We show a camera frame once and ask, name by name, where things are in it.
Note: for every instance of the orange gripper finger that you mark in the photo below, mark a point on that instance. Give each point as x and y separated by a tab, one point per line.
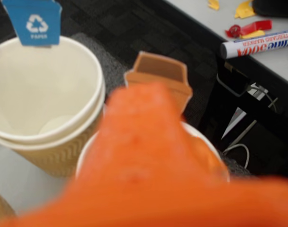
139	165

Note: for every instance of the paper cup with orange sign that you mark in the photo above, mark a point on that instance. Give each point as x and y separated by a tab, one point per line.
190	127

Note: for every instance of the orange recycling bin sign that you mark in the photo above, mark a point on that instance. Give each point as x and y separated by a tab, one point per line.
158	68

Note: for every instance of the paper cup with blue sign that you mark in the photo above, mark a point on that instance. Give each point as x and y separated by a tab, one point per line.
44	94

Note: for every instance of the white plug adapter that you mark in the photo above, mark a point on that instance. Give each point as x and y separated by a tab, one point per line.
257	91

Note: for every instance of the white table with dark edge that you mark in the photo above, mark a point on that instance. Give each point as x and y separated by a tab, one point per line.
200	14

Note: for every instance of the whiteboard marker pen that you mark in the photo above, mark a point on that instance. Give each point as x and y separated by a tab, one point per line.
257	45

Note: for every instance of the yellow paper scrap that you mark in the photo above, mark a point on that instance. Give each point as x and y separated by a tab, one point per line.
244	10
253	34
213	4

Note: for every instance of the blue recycling bin sign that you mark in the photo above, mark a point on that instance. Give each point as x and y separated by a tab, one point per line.
35	23

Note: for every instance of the red candy wrapper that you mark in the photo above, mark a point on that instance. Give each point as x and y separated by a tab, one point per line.
253	26

